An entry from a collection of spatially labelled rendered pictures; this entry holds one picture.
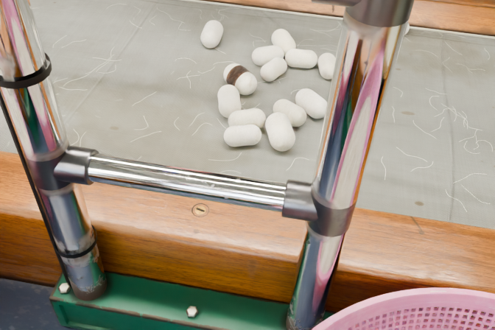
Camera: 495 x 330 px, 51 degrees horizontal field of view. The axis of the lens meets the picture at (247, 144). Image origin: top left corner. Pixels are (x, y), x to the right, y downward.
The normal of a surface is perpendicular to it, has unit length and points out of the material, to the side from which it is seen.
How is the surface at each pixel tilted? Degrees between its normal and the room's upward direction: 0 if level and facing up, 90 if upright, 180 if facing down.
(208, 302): 0
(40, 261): 90
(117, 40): 0
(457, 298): 75
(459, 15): 45
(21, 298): 0
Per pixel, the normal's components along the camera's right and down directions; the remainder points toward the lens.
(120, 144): 0.04, -0.73
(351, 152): -0.02, 0.69
